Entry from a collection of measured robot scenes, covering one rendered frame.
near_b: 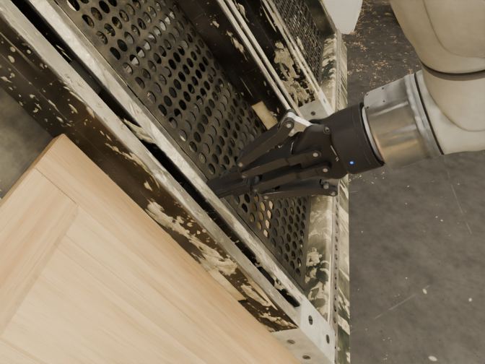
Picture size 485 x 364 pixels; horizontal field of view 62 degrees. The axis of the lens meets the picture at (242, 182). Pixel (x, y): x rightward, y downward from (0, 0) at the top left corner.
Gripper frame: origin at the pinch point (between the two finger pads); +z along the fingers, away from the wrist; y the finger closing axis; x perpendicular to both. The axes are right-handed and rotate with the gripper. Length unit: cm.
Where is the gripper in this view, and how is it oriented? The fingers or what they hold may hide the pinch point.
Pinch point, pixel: (226, 185)
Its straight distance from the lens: 54.9
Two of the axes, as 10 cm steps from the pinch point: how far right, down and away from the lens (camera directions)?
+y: -5.4, -6.7, -5.0
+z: -8.2, 2.8, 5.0
